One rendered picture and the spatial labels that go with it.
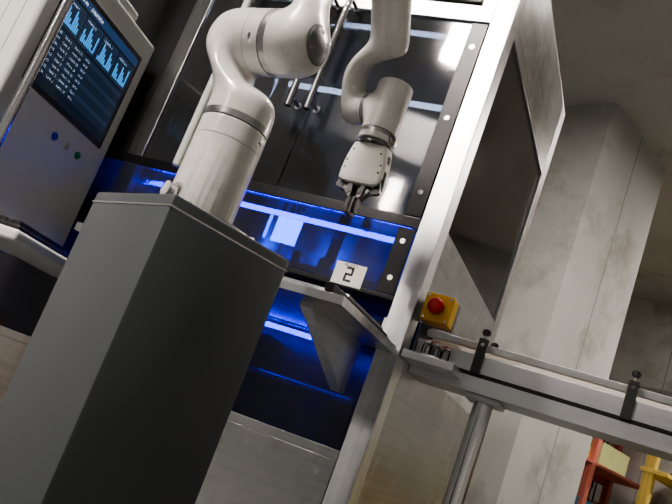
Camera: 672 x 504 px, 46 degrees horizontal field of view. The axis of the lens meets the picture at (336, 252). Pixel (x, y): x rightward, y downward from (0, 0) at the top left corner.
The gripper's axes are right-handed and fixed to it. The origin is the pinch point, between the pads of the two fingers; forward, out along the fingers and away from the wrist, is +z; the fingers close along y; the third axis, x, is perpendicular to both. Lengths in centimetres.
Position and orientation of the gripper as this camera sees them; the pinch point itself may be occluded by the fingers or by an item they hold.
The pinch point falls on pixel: (351, 207)
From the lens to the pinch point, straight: 176.6
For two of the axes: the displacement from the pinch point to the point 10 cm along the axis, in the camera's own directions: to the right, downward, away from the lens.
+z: -3.4, 9.1, -2.4
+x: -3.2, -3.5, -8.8
